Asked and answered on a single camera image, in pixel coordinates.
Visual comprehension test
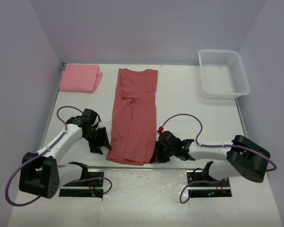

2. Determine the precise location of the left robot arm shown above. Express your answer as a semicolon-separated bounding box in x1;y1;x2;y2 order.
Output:
18;109;111;199

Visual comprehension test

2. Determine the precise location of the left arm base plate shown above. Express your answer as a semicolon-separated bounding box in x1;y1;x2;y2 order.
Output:
59;179;104;198

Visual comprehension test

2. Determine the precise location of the red t shirt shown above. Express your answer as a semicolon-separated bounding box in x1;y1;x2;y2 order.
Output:
106;69;158;166

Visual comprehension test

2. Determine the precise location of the white plastic basket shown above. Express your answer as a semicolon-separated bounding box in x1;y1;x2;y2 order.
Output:
198;49;250;99

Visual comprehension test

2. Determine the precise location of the folded pink t shirt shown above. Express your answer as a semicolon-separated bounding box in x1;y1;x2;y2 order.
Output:
59;63;103;93

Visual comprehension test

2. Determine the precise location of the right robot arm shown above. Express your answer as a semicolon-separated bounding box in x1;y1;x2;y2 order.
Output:
150;131;270;183

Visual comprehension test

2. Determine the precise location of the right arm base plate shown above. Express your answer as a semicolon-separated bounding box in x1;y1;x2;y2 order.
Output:
186;168;232;198

